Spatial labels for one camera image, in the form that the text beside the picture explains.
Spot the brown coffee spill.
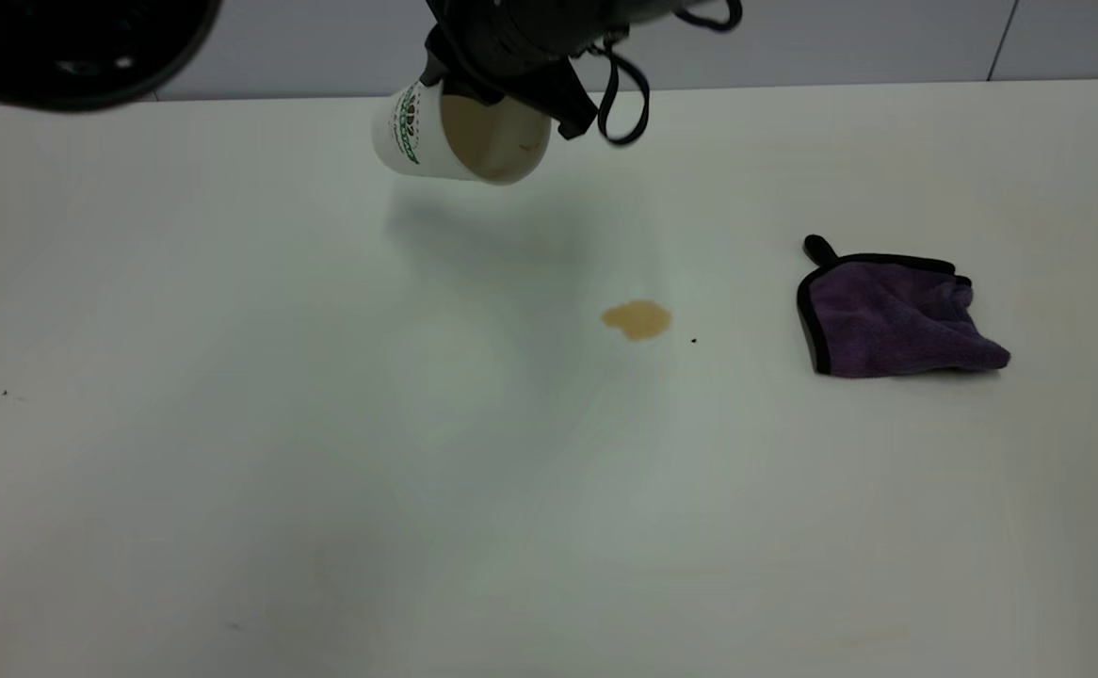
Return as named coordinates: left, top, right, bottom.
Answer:
left=602, top=299, right=672, bottom=342

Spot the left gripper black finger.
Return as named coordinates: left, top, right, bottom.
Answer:
left=509, top=58, right=599, bottom=141
left=420, top=28, right=505, bottom=105

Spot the white paper coffee cup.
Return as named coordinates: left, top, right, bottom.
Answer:
left=370, top=80, right=552, bottom=186

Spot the purple cloth with black trim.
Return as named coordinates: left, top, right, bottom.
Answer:
left=797, top=235, right=1011, bottom=379

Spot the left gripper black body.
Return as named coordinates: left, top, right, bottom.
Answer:
left=427, top=0, right=684, bottom=74

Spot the black cable loop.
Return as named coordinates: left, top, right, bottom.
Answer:
left=670, top=0, right=744, bottom=35
left=594, top=41, right=652, bottom=148

